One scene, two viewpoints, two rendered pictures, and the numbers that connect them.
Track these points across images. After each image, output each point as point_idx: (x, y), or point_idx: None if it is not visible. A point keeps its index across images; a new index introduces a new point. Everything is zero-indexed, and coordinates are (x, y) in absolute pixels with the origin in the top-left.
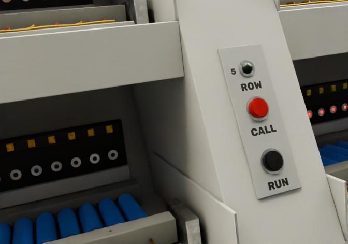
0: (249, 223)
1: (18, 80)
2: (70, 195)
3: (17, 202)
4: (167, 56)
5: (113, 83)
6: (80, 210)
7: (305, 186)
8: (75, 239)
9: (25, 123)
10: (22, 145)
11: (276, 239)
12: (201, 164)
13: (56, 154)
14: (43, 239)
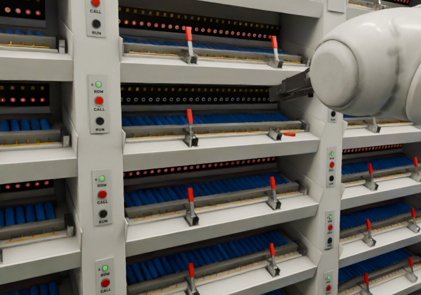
0: (324, 127)
1: None
2: (260, 109)
3: (247, 108)
4: None
5: None
6: (267, 114)
7: (337, 121)
8: (279, 122)
9: None
10: (254, 90)
11: (329, 132)
12: (315, 110)
13: (260, 95)
14: (267, 120)
